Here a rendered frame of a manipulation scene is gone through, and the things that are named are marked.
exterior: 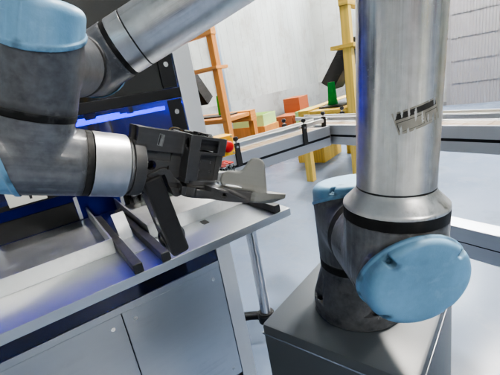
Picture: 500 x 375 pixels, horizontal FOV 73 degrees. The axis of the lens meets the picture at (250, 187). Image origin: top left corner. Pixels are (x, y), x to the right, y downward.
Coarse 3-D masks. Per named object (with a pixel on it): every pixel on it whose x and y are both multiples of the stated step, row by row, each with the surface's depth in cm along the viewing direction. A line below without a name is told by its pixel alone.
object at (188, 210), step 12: (120, 204) 99; (180, 204) 99; (192, 204) 97; (204, 204) 85; (216, 204) 87; (228, 204) 89; (132, 216) 88; (144, 216) 94; (180, 216) 82; (192, 216) 84; (204, 216) 86; (144, 228) 81
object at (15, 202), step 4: (8, 196) 83; (12, 196) 84; (20, 196) 85; (24, 196) 85; (28, 196) 86; (32, 196) 86; (36, 196) 87; (40, 196) 87; (44, 196) 88; (8, 200) 83; (12, 200) 84; (16, 200) 84; (20, 200) 85; (24, 200) 85; (28, 200) 86; (32, 200) 86; (36, 200) 87; (8, 204) 84; (12, 204) 84; (16, 204) 84; (20, 204) 85; (24, 204) 85
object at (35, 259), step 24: (24, 240) 92; (48, 240) 89; (72, 240) 86; (96, 240) 83; (0, 264) 79; (24, 264) 76; (48, 264) 67; (72, 264) 70; (0, 288) 63; (24, 288) 66
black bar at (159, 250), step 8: (128, 216) 91; (136, 224) 84; (136, 232) 79; (144, 232) 78; (144, 240) 74; (152, 240) 72; (152, 248) 70; (160, 248) 68; (160, 256) 66; (168, 256) 66
